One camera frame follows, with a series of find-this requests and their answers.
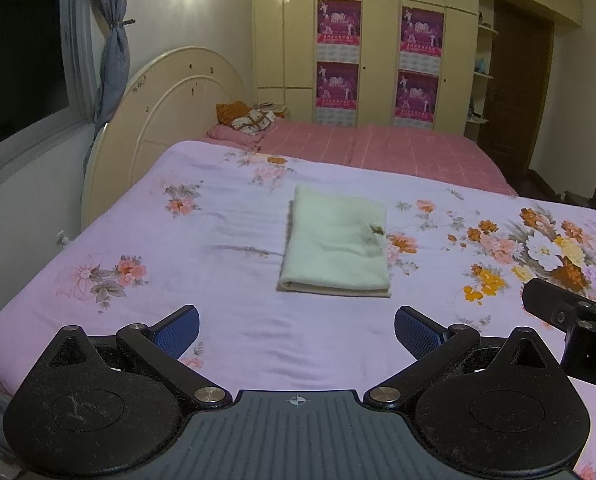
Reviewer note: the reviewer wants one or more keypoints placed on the dark wooden door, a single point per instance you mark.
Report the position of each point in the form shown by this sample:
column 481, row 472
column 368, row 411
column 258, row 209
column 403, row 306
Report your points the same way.
column 521, row 59

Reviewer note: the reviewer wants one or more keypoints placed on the pink poster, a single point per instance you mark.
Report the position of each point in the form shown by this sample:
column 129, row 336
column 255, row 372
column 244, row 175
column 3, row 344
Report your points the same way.
column 338, row 31
column 415, row 100
column 421, row 41
column 336, row 94

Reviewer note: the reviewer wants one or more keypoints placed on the cream wardrobe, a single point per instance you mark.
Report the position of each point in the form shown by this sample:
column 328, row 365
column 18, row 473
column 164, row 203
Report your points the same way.
column 284, row 43

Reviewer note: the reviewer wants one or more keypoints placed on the blue grey curtain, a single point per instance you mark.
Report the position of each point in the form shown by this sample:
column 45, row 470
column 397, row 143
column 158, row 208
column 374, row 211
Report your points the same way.
column 114, row 62

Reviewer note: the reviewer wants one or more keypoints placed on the pink checked bed cover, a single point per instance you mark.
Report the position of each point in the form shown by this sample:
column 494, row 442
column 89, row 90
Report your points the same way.
column 417, row 152

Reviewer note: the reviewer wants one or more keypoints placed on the corner shelf unit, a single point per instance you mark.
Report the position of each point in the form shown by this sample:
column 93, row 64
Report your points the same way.
column 482, row 76

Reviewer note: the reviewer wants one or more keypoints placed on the lower right pink poster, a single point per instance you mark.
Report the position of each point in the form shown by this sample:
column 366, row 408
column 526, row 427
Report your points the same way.
column 415, row 100

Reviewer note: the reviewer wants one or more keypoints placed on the upper right pink poster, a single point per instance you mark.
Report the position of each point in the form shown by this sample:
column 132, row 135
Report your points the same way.
column 421, row 41

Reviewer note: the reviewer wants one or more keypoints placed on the orange patterned pillow pile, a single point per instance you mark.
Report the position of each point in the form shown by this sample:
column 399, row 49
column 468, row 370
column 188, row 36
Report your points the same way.
column 250, row 120

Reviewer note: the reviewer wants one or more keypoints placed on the pale green knit sweater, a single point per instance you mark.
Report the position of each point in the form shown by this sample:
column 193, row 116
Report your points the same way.
column 336, row 246

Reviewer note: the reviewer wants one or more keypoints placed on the floral lilac bedsheet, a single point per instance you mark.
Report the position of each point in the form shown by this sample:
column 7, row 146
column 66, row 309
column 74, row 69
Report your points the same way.
column 208, row 226

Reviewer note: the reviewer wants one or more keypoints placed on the upper left pink poster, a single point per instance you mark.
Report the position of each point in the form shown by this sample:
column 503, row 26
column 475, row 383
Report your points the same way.
column 338, row 31

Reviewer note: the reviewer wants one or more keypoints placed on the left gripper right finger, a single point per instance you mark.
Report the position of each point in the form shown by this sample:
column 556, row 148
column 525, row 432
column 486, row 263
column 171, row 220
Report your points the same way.
column 437, row 350

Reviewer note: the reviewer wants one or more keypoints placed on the lower left pink poster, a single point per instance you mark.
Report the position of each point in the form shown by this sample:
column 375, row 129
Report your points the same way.
column 336, row 94

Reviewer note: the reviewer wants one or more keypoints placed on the window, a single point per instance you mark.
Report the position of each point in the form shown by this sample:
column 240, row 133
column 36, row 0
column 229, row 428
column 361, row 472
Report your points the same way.
column 46, row 74

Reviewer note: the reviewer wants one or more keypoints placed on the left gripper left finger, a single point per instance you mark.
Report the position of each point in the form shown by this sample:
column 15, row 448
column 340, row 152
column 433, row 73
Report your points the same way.
column 155, row 352

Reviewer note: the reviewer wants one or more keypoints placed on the cream round headboard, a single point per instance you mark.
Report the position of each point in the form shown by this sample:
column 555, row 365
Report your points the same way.
column 170, row 100

